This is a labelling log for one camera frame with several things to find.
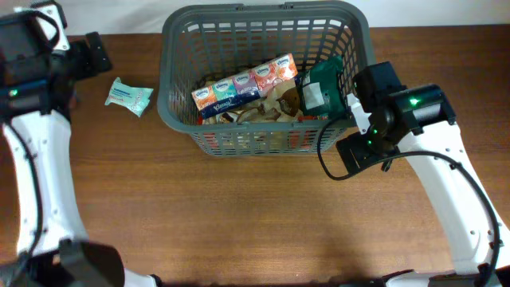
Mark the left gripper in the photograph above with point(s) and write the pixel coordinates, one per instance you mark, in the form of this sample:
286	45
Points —
97	52

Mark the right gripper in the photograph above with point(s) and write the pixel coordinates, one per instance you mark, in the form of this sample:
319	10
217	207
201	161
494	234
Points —
355	155

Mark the teal wet wipes pack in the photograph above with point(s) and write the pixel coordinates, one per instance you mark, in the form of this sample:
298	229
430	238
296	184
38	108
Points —
135	99

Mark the orange San Remo spaghetti pack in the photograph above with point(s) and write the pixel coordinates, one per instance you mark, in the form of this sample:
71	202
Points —
307	118

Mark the dark green food bag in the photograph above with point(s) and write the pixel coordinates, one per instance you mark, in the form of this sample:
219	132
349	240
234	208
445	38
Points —
319	89

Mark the brown Pantree snack pouch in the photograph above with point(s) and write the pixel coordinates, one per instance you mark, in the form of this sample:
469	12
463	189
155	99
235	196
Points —
281	104

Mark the grey plastic shopping basket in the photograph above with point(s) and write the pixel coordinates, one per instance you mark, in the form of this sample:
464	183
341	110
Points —
203	43

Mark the white Kleenex tissue multipack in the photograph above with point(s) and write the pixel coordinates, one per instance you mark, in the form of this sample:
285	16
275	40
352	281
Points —
245	87

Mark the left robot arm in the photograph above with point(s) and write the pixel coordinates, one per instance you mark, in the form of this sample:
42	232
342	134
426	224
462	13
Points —
39	70

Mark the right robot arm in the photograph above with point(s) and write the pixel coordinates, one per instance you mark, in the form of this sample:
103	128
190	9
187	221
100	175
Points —
419	125

